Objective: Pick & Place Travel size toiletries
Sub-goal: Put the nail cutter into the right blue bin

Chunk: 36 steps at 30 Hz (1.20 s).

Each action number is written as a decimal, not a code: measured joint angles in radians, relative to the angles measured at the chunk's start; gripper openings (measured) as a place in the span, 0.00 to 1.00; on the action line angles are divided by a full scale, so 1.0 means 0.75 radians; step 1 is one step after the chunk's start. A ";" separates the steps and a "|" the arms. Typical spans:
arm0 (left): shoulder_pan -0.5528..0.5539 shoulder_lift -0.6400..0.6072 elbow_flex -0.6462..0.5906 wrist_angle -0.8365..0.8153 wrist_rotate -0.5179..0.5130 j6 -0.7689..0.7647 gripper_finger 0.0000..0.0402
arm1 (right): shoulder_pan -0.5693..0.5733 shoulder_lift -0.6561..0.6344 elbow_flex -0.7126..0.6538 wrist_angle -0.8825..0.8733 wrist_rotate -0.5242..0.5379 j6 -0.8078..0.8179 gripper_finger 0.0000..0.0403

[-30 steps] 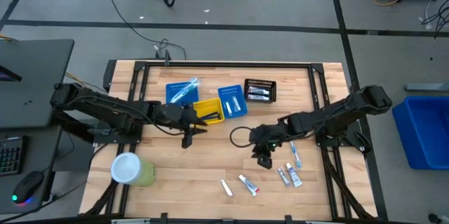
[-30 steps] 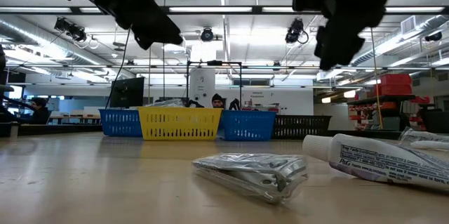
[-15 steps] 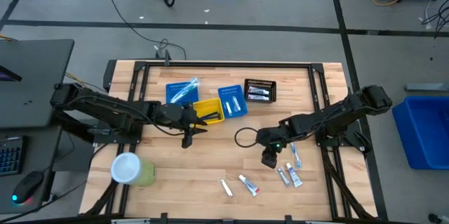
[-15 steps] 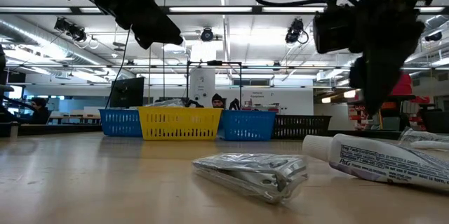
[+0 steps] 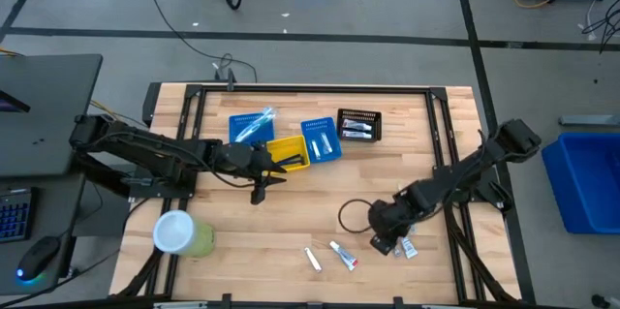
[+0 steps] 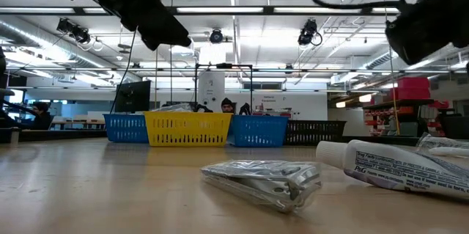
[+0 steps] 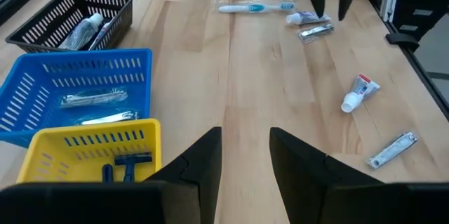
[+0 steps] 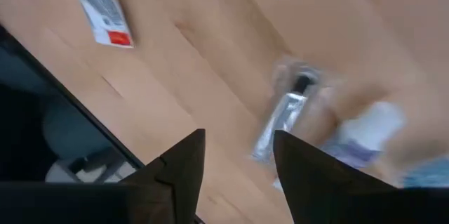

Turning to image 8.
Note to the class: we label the white toothpaste tube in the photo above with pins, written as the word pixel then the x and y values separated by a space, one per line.
pixel 372 125
pixel 101 10

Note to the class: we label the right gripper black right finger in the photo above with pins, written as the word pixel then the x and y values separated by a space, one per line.
pixel 305 178

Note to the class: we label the wrapped silver nail clipper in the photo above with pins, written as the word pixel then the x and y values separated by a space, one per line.
pixel 284 118

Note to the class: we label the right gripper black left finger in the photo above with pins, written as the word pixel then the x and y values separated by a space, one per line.
pixel 186 168

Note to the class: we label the teal white bagged toothbrush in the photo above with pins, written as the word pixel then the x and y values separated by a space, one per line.
pixel 428 175

